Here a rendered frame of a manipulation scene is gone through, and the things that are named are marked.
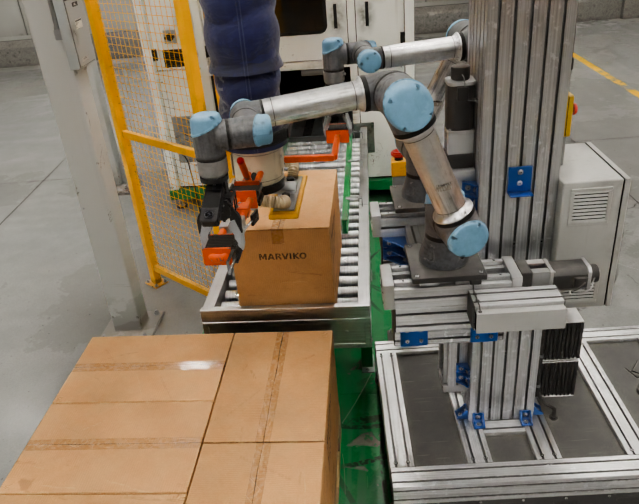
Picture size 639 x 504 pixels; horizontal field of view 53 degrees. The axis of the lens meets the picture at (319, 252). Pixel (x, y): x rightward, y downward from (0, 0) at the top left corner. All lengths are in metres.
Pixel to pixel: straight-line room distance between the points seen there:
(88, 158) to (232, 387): 1.48
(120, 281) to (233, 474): 1.77
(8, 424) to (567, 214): 2.63
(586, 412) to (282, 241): 1.37
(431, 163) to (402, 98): 0.20
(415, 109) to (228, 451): 1.21
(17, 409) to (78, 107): 1.48
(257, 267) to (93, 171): 1.12
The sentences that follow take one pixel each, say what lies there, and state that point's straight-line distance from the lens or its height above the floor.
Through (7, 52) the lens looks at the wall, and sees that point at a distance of 12.29.
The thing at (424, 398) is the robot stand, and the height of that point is 0.21.
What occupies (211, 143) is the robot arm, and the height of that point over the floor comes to 1.56.
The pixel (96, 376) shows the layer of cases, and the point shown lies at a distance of 2.60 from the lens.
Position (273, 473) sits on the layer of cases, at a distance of 2.05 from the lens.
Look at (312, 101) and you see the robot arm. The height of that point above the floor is 1.59.
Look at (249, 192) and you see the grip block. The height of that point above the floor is 1.29.
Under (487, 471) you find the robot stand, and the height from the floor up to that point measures 0.23.
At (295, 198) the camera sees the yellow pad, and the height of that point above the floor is 1.16.
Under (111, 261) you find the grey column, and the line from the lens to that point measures 3.55.
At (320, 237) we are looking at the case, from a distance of 2.48.
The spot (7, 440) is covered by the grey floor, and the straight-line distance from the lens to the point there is 3.37.
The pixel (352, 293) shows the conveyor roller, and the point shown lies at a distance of 2.81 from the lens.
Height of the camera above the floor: 2.05
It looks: 29 degrees down
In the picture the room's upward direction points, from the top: 5 degrees counter-clockwise
